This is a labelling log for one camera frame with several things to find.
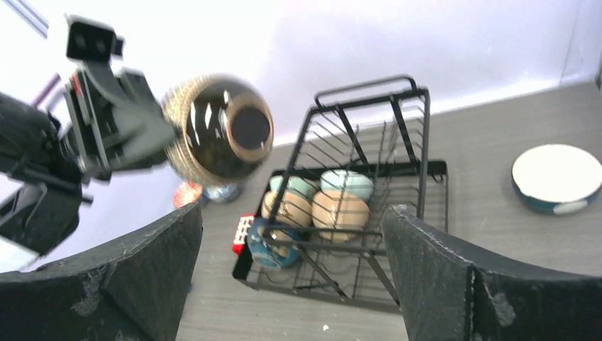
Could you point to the blue zigzag pattern bowl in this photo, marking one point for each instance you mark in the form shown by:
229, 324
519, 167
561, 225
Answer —
187, 193

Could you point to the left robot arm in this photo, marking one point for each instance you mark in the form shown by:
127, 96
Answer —
116, 126

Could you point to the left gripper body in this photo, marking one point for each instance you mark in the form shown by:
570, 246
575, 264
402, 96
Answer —
53, 164

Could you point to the beige plain bowl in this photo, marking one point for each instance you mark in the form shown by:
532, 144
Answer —
341, 213

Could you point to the teal white dotted bowl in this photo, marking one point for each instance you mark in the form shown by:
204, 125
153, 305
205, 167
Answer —
556, 179

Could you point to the beige bowl with bird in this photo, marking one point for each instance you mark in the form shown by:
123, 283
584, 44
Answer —
294, 210

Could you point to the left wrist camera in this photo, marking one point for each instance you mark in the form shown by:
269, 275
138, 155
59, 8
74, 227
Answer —
91, 41

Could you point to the red white toy block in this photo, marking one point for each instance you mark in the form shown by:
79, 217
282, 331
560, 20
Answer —
245, 221

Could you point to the dark blue glazed bowl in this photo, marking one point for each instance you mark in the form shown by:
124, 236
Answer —
270, 257

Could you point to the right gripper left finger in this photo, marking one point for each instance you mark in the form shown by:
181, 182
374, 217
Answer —
133, 287

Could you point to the brown striped bowl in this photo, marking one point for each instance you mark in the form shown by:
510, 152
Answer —
224, 129

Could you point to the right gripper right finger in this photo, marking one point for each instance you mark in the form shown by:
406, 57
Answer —
451, 289

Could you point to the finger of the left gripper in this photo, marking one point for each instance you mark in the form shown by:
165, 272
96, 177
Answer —
133, 128

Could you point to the light teal ribbed bowl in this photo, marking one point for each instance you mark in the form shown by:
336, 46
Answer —
347, 181

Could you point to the black wire dish rack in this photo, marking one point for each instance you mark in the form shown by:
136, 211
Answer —
361, 149

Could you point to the white blue floral bowl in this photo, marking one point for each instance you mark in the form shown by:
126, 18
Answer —
224, 193

